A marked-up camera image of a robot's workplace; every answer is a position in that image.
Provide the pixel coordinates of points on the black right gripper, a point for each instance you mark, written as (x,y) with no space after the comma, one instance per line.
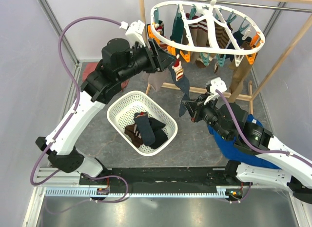
(195,108)

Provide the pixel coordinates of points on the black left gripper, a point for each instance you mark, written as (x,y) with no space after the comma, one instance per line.
(159,60)

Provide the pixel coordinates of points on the navy santa sock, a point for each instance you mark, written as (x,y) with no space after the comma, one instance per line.
(142,121)
(180,81)

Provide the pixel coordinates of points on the dark navy plain sock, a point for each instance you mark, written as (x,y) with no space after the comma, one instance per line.
(156,124)
(160,139)

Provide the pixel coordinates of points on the brown striped-cuff sock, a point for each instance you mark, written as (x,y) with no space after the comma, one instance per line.
(134,128)
(135,137)

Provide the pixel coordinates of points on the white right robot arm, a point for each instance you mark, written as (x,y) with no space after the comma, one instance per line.
(255,155)

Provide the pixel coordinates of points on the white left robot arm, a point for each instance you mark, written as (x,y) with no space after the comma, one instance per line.
(119,62)

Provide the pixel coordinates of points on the white round clip hanger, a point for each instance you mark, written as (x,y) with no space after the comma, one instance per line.
(211,13)

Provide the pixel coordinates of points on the teal plain sock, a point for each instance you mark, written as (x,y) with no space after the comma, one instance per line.
(177,30)

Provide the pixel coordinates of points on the teal reindeer sock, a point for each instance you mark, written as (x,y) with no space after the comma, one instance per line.
(160,27)

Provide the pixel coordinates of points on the white perforated laundry basket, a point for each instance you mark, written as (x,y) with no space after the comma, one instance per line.
(121,113)

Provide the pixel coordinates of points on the tan ribbed sock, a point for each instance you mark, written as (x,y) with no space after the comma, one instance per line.
(240,73)

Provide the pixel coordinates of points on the tan brown-striped sock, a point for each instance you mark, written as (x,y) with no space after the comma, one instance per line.
(222,37)

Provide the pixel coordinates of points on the metal hanging rod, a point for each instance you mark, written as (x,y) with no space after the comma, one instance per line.
(278,8)

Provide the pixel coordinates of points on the white clothes clip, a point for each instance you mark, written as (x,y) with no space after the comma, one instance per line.
(238,59)

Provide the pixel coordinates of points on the pink red shirt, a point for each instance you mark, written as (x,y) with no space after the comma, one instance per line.
(88,69)

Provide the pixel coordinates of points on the orange clothes clip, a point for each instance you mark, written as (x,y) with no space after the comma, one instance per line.
(256,40)
(251,58)

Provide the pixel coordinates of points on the blue towel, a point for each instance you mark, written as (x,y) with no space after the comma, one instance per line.
(232,153)

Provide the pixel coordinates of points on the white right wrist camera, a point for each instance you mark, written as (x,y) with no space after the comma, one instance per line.
(213,87)

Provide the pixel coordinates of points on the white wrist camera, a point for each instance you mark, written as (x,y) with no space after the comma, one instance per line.
(134,32)
(213,87)

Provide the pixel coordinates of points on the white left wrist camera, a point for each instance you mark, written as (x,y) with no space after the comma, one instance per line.
(134,32)

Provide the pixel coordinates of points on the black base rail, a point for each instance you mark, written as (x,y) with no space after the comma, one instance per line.
(171,179)

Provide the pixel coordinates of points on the white slotted cable duct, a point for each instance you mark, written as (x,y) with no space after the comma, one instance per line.
(89,192)

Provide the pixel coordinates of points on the wooden clothes rack frame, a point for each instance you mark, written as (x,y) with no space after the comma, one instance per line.
(292,81)

